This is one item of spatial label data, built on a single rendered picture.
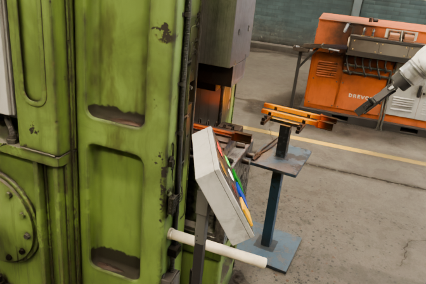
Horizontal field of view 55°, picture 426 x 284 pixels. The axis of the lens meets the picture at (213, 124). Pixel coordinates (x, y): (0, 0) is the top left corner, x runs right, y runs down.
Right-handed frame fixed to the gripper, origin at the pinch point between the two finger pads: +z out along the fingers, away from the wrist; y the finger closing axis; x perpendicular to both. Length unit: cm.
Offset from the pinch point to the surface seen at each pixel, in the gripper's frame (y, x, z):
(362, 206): -177, 53, 77
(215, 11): 27, -65, 15
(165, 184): 39, -21, 73
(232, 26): 24, -56, 14
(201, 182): 70, -7, 38
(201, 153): 58, -17, 39
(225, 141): 4, -26, 56
